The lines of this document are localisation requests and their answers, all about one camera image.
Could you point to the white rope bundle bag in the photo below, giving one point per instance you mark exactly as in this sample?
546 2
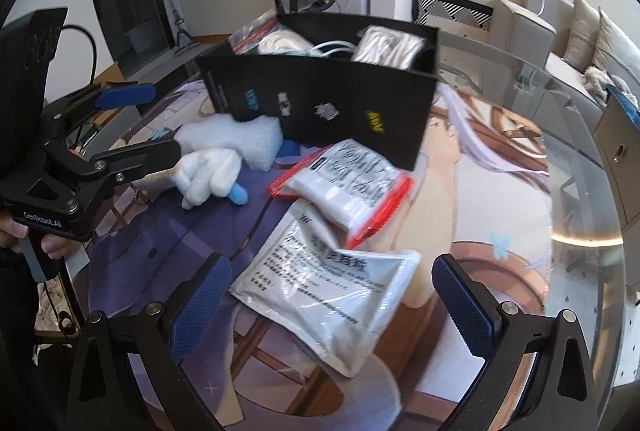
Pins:
387 47

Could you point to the beige cushion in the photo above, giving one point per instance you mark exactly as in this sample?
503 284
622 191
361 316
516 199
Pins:
584 30

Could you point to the patterned black white chair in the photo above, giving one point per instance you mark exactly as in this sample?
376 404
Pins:
465 12

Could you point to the white cord bag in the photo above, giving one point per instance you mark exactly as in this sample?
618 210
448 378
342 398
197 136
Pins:
266 35

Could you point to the green white medicine pouch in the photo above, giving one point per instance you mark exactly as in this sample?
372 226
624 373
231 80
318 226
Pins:
338 302

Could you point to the beige side cabinet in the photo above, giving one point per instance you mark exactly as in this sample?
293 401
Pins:
617 136

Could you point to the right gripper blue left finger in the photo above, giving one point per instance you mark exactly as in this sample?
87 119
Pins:
193 303

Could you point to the grey cushion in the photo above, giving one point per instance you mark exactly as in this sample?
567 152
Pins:
615 53

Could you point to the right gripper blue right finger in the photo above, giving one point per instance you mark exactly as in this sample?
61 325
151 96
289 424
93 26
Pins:
470 305

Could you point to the black cardboard box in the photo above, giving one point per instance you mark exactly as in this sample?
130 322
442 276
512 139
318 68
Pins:
321 101

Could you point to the anime print table mat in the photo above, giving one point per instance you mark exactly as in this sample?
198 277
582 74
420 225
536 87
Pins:
480 192

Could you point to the red edged white packet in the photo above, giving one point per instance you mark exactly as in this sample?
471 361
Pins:
354 187

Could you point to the beige sofa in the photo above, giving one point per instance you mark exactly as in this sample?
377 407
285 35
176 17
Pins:
537 32

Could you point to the mop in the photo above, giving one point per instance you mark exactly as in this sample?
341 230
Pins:
183 40

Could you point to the white plush toy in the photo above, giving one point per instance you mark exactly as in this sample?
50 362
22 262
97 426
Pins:
209 173

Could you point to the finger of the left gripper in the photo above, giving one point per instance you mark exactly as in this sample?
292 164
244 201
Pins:
133 162
120 97

